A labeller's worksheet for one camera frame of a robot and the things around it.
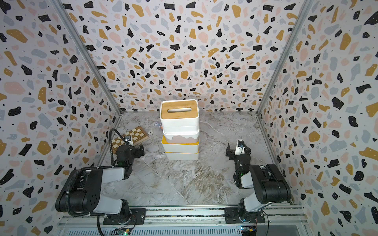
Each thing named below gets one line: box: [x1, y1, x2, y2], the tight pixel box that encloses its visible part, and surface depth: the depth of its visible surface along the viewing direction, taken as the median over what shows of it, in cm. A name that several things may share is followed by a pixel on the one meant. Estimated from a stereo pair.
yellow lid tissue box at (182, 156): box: [164, 149, 200, 161], surface depth 94 cm
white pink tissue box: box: [163, 134, 200, 144], surface depth 78 cm
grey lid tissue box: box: [161, 121, 200, 136], surface depth 73 cm
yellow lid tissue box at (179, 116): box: [159, 99, 200, 135], surface depth 70 cm
